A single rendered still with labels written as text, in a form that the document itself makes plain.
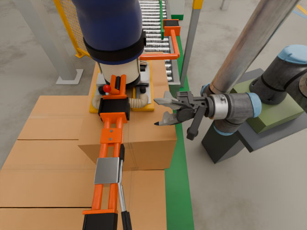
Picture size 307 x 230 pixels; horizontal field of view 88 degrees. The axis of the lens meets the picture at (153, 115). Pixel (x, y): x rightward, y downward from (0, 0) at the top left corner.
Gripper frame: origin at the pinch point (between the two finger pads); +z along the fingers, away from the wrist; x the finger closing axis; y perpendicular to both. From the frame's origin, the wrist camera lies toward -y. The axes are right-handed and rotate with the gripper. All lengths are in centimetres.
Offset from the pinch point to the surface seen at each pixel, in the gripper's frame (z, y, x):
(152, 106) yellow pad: 0.1, 12.1, -10.8
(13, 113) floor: 162, 84, -105
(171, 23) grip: -12, 58, 2
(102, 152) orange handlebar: 15.6, -13.3, 1.7
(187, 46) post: -40, 116, -50
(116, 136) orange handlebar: 11.8, -8.5, 2.0
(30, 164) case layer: 77, 3, -52
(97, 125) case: 23.9, 4.6, -12.7
